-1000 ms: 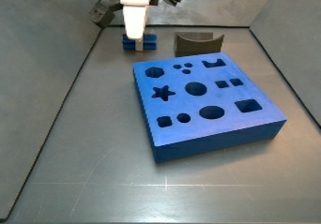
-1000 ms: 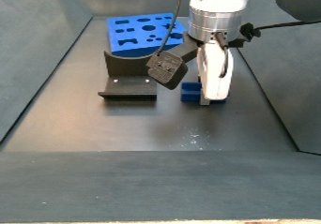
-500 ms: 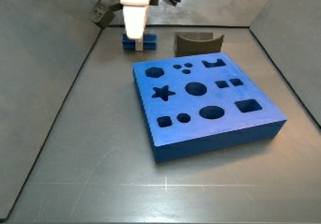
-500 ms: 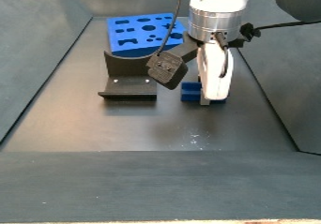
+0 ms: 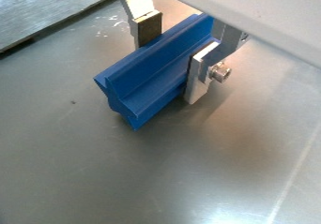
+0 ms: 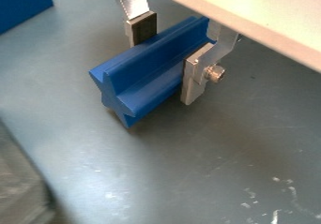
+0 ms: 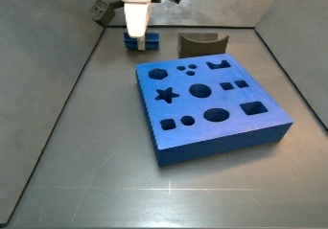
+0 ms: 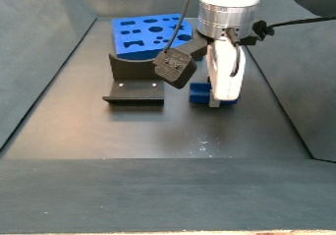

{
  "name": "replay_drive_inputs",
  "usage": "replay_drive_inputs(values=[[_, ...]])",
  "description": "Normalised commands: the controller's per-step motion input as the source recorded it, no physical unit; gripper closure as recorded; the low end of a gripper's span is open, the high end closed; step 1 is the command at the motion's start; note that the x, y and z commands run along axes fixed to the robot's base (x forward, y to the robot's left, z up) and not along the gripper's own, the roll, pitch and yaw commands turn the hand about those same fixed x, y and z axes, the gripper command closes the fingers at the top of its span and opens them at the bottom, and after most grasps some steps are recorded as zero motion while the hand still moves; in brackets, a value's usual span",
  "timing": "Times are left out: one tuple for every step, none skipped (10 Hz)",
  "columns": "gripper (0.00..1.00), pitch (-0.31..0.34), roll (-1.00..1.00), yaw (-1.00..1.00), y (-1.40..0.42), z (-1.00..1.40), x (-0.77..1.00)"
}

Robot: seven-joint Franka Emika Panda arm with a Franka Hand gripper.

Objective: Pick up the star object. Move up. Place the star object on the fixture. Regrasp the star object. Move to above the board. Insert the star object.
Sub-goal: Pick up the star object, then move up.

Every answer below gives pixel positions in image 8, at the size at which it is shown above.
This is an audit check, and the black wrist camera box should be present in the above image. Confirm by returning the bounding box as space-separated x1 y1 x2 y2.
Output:
152 37 208 88

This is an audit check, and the black curved fixture stand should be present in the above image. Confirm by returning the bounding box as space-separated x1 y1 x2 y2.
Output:
103 54 164 106

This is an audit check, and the blue star-shaped prism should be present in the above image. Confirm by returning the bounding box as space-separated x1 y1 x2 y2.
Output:
190 82 238 105

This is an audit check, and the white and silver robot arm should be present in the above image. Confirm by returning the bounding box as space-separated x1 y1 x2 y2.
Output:
199 0 336 107

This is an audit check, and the blue foam shape-hole block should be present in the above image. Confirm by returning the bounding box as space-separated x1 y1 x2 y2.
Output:
112 14 180 60

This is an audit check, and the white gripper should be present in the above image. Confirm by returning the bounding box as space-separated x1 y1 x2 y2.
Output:
207 40 246 108

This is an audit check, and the black camera cable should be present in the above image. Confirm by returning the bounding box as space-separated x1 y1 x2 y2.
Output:
163 0 195 54

